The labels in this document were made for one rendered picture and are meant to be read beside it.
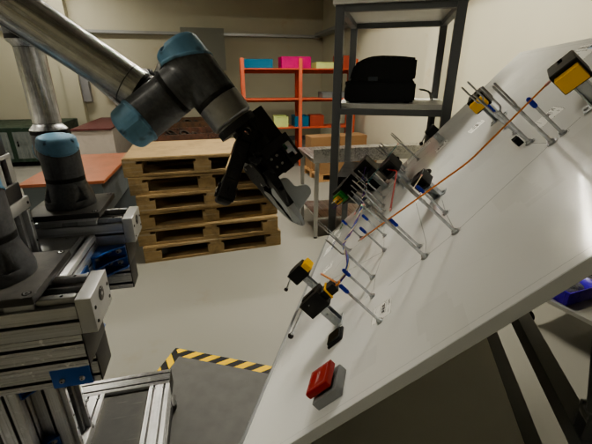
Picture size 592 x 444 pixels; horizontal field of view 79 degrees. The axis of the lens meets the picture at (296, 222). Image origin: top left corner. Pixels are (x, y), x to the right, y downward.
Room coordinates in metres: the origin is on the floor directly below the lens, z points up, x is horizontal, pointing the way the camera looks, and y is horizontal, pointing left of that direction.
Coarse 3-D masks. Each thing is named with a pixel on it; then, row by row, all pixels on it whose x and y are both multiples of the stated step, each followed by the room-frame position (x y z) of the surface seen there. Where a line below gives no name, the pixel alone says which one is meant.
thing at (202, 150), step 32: (128, 160) 2.93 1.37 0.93; (160, 160) 3.58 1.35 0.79; (192, 160) 3.47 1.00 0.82; (224, 160) 3.51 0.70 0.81; (160, 192) 2.99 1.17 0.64; (192, 192) 3.06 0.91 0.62; (256, 192) 3.53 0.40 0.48; (160, 224) 3.01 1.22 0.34; (192, 224) 3.06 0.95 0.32; (224, 224) 3.13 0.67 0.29; (256, 224) 3.45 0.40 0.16; (160, 256) 2.94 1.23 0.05; (192, 256) 3.03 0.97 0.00
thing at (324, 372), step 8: (320, 368) 0.48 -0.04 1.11; (328, 368) 0.46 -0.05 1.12; (312, 376) 0.47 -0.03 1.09; (320, 376) 0.45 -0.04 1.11; (328, 376) 0.44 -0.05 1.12; (312, 384) 0.45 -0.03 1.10; (320, 384) 0.43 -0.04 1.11; (328, 384) 0.43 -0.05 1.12; (312, 392) 0.44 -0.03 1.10; (320, 392) 0.43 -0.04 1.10
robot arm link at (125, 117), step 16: (160, 80) 0.60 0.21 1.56; (144, 96) 0.60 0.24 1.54; (160, 96) 0.59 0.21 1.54; (112, 112) 0.60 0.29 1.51; (128, 112) 0.59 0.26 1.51; (144, 112) 0.59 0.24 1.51; (160, 112) 0.60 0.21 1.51; (176, 112) 0.61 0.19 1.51; (128, 128) 0.58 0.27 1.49; (144, 128) 0.59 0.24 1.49; (160, 128) 0.61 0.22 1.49; (144, 144) 0.61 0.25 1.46
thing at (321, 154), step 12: (360, 144) 4.22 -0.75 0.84; (372, 144) 4.22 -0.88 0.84; (384, 144) 4.22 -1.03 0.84; (408, 144) 4.22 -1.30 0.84; (312, 156) 3.56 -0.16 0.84; (324, 156) 3.43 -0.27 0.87; (360, 156) 3.52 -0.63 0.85; (372, 156) 3.54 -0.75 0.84; (396, 156) 3.60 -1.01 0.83; (408, 156) 3.63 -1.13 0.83; (300, 168) 4.01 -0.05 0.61; (300, 180) 4.01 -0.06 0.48; (312, 204) 3.89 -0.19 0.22; (324, 204) 3.89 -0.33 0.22; (348, 204) 3.89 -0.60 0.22; (324, 216) 3.52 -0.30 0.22
